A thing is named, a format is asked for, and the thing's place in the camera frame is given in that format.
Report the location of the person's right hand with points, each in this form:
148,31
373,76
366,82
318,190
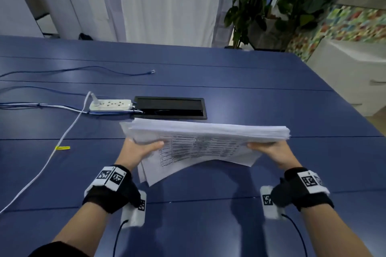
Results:
282,154

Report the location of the person's left hand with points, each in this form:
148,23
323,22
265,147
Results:
132,154

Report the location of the gathered printed papers stack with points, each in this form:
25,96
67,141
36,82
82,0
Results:
205,130

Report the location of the person's right forearm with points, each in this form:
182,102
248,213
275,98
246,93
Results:
334,232

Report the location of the white power strip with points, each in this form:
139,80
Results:
113,105

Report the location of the white drawer cabinet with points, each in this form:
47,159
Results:
346,76

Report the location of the grey plant pot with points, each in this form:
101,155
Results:
268,35

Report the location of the black fleece sleeve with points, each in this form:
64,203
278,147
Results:
57,250

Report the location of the small black floor object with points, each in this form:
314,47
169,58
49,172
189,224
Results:
85,36

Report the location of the colourful patterned panel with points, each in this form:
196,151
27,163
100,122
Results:
352,22

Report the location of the white curtain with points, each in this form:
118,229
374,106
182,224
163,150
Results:
169,0

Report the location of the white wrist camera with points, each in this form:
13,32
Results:
271,211
132,217

